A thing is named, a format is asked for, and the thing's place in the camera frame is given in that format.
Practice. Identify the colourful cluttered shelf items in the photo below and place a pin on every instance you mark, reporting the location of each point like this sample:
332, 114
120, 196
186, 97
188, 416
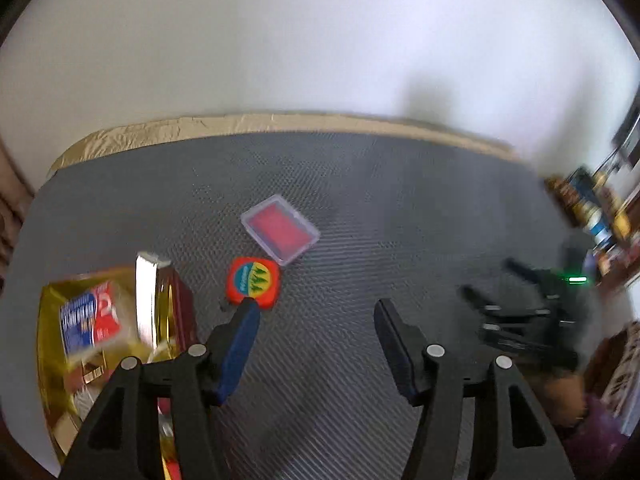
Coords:
595, 210

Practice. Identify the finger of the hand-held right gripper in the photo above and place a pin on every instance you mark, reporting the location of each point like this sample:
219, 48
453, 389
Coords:
490, 307
525, 271

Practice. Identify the grey textured mat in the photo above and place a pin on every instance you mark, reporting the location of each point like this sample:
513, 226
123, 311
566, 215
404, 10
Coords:
350, 200

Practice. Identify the printed cloth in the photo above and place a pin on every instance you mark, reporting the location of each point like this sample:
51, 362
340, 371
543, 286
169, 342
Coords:
625, 375

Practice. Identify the beige printed curtain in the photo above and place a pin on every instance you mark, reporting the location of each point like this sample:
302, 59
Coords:
10, 210

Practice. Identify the beige tape strip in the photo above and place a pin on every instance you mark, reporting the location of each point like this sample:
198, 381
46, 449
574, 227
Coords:
250, 122

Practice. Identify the clear case with red insert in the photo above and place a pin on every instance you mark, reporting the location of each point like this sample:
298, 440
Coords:
280, 227

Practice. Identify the clear case with card deck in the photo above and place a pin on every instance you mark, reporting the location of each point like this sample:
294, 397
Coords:
92, 320

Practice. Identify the red square pine-tree packet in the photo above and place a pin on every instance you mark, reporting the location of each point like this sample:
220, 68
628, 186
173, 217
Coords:
252, 282

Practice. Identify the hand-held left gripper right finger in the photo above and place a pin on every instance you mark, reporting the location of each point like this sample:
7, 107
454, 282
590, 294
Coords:
395, 350

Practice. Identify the person's right hand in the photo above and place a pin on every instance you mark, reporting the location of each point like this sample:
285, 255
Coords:
565, 400

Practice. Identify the silver rectangular box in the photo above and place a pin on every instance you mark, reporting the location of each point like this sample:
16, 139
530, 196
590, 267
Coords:
147, 300

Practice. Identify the gold tin box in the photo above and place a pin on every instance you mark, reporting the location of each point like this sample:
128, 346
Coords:
55, 340

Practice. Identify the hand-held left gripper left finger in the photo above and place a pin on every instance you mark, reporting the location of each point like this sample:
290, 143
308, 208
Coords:
240, 350

